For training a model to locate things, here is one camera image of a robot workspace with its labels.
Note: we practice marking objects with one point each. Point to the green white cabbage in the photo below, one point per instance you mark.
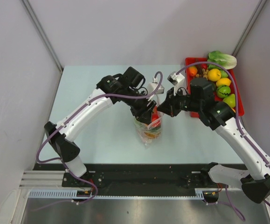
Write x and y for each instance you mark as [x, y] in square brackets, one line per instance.
[225, 60]

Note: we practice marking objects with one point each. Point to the green pear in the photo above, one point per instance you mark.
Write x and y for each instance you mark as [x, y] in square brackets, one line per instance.
[230, 101]

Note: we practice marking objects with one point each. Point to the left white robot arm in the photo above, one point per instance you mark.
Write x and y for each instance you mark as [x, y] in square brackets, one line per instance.
[61, 135]

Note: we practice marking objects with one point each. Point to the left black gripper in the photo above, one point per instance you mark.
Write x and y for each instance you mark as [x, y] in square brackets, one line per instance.
[143, 113]

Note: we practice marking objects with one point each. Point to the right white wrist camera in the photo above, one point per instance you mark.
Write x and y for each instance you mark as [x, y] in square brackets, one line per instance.
[178, 80]

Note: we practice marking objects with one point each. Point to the white cable duct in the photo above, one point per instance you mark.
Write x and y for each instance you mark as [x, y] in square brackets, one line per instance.
[198, 194]

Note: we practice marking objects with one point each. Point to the yellow lemon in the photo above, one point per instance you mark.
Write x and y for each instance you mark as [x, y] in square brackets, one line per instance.
[223, 81]
[214, 75]

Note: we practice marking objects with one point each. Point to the toy pineapple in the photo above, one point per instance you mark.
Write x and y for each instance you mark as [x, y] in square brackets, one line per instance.
[152, 133]

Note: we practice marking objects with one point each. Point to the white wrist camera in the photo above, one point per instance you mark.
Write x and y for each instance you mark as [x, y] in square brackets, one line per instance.
[151, 90]
[178, 80]

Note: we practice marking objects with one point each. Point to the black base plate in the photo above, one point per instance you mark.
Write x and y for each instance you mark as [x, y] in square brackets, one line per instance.
[184, 175]

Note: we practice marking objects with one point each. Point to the green striped watermelon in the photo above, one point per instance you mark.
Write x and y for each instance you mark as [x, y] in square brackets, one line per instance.
[223, 91]

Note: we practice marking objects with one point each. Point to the aluminium rail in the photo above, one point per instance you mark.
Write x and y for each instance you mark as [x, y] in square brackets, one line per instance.
[40, 179]

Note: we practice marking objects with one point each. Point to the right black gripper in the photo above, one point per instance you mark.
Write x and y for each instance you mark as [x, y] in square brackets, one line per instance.
[169, 105]

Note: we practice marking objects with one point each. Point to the red plastic tray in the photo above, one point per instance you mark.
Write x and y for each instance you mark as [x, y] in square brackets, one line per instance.
[203, 69]

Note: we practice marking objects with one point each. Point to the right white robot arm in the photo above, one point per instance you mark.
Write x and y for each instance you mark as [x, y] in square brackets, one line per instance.
[255, 180]

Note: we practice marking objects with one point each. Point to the clear zip top bag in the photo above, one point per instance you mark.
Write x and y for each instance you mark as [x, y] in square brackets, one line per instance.
[140, 127]

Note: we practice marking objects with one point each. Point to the orange fruit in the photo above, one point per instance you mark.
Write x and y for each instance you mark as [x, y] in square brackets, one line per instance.
[192, 71]

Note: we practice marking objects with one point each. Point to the red pepper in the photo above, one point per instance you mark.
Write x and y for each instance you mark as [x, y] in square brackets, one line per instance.
[156, 120]

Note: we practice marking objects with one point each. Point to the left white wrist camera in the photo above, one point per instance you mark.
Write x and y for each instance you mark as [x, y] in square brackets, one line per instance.
[151, 90]

